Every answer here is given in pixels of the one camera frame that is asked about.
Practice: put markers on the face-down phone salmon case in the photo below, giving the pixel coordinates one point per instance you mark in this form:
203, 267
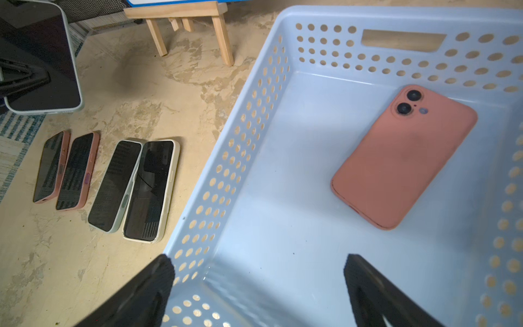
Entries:
401, 154

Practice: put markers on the small whiteboard blue frame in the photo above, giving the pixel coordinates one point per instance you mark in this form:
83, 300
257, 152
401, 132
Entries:
148, 3

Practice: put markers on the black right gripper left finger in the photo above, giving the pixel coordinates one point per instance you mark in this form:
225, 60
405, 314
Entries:
140, 302

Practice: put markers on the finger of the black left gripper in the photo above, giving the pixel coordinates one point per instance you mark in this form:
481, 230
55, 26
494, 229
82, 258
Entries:
26, 77

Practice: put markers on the wooden tabletop easel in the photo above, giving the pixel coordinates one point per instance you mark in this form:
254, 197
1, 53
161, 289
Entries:
181, 16

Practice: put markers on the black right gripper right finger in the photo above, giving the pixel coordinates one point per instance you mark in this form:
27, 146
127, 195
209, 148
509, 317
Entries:
375, 301

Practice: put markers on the light blue perforated storage basket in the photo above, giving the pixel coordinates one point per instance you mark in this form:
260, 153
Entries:
263, 240

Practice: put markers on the phone pink case purple button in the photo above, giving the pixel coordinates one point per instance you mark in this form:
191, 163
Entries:
78, 172

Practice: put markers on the black phone without case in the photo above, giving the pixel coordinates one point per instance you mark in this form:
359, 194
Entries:
38, 64

